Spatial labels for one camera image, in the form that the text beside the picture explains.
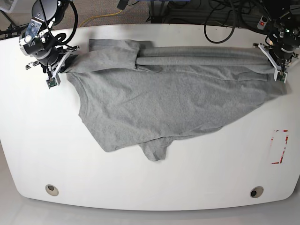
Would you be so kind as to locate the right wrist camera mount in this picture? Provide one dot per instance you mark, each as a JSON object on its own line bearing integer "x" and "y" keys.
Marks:
{"x": 53, "y": 79}

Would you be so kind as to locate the grey T-shirt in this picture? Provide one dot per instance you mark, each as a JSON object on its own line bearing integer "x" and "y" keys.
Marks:
{"x": 132, "y": 93}

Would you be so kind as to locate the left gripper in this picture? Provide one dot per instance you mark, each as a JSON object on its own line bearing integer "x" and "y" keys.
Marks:
{"x": 283, "y": 50}

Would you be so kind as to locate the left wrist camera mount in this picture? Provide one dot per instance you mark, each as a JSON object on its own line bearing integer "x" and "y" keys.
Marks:
{"x": 281, "y": 65}

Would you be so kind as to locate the red tape corner marks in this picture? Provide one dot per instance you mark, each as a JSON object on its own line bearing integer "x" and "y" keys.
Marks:
{"x": 278, "y": 144}

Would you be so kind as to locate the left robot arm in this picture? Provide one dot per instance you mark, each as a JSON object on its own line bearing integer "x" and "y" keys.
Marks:
{"x": 285, "y": 30}

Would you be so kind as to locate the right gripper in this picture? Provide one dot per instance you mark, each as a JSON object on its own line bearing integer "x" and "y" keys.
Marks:
{"x": 51, "y": 61}

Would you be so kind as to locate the left table grommet hole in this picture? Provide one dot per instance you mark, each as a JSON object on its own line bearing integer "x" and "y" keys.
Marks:
{"x": 51, "y": 190}

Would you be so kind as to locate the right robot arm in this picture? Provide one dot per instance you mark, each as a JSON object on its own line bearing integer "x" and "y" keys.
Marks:
{"x": 38, "y": 41}

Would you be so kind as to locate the right table grommet hole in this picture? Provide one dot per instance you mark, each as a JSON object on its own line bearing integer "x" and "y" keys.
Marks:
{"x": 256, "y": 192}

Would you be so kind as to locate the table grommet hole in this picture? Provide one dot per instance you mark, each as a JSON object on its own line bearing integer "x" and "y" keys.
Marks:
{"x": 256, "y": 192}
{"x": 51, "y": 190}

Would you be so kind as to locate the white power strip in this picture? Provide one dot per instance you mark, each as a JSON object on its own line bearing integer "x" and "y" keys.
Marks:
{"x": 262, "y": 24}

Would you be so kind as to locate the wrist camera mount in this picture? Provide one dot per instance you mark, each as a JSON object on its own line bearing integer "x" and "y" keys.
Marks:
{"x": 281, "y": 65}
{"x": 53, "y": 79}

